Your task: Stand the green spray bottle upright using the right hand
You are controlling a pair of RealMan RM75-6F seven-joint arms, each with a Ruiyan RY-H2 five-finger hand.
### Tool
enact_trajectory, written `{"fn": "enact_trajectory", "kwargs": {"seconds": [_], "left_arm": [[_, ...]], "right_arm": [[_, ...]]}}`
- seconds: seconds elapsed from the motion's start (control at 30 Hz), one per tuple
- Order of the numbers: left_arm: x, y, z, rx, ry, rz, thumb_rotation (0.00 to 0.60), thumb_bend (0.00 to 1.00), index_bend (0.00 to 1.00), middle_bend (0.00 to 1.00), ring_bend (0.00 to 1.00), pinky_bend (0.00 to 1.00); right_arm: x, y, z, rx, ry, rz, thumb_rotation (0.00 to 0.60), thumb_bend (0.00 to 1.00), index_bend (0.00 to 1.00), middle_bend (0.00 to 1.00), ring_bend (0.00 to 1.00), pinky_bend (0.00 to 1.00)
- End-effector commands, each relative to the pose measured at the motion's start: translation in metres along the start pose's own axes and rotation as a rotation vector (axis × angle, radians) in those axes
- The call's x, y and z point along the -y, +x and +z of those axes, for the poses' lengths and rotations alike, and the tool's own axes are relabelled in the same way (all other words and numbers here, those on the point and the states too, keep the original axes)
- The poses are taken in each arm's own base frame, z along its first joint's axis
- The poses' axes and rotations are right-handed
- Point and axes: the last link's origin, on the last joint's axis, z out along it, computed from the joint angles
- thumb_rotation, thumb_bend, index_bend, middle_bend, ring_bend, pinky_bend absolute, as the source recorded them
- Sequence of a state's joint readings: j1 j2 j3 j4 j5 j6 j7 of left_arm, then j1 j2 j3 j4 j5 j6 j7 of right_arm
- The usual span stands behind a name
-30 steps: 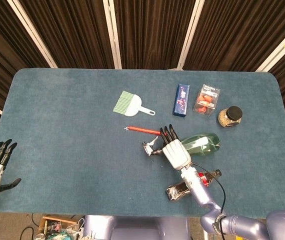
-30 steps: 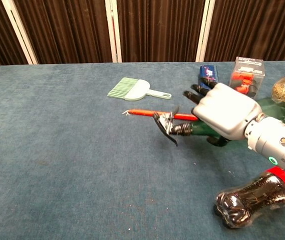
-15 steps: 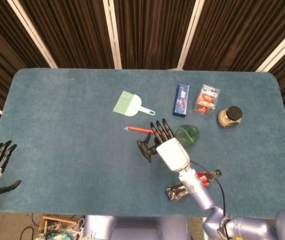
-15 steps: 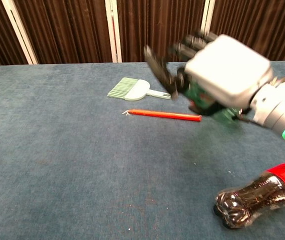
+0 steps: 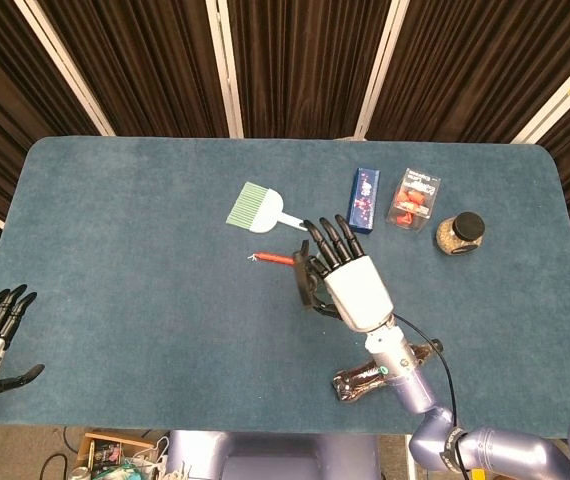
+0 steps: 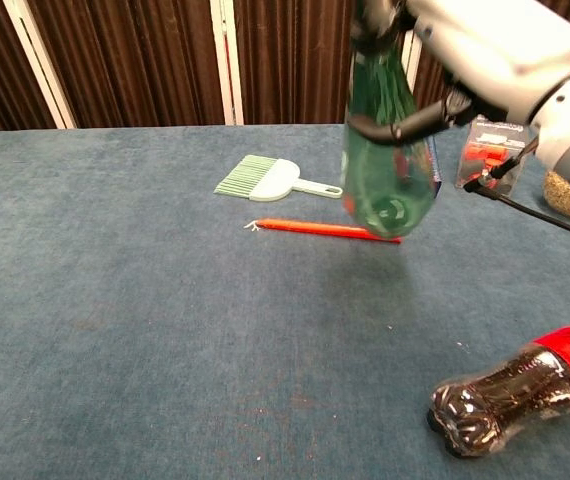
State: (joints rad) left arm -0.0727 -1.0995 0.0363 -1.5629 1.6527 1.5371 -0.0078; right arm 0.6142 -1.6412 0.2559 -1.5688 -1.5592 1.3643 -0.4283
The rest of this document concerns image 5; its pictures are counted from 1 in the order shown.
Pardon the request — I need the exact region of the glass jar with black lid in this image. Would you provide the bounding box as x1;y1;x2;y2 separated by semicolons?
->
435;212;487;257

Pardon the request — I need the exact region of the blue felt table cover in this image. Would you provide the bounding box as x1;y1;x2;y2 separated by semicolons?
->
0;135;570;439

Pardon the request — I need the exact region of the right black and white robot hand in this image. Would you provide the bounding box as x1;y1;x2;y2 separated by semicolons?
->
292;213;397;333

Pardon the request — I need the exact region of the purple robot base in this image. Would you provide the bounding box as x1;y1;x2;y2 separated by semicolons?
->
167;429;379;480

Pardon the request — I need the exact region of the clear box with red items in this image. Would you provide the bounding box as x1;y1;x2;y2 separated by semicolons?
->
386;167;442;235

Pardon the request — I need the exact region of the red candle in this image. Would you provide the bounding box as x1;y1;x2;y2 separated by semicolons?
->
247;250;296;267

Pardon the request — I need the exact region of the wooden box with clutter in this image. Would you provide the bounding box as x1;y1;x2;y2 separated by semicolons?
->
67;431;166;480

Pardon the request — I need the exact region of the dark brown curtain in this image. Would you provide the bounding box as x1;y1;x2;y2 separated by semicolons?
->
227;0;391;140
367;0;570;144
34;0;231;139
0;0;102;221

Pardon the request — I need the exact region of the cola bottle with red label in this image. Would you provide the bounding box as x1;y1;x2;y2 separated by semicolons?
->
333;338;444;403

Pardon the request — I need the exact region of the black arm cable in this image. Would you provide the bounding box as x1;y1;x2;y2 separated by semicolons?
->
390;312;471;480

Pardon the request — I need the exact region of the green bristle white brush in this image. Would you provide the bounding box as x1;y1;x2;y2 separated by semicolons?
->
224;181;311;235

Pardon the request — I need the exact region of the blue printed carton box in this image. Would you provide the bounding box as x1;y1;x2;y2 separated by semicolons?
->
345;167;381;236

